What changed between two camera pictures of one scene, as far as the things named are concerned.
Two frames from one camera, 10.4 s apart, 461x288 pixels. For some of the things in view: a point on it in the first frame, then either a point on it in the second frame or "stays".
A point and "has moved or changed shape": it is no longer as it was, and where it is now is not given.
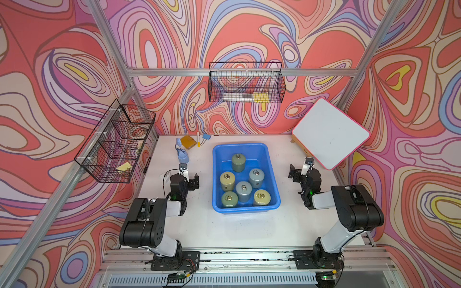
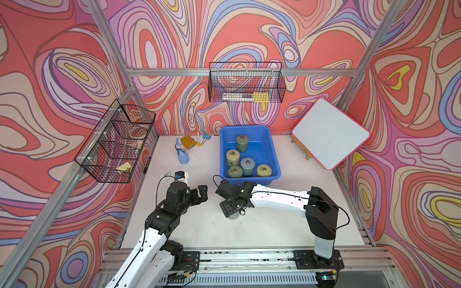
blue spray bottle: [182, 156] stays
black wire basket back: [246, 82] stays
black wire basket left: [112, 151] stays
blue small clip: [206, 137] stays
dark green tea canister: [239, 162] -> [242, 143]
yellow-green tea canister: [262, 197] has moved or changed shape
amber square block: [188, 141] stays
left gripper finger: [196, 181] -> [203, 192]
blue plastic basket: [244, 178] has moved or changed shape
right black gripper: [296, 173] -> [226, 209]
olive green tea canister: [227, 179] -> [233, 157]
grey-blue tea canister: [256, 176] -> [235, 216]
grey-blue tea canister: [243, 190] has moved or changed shape
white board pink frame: [331, 134] stays
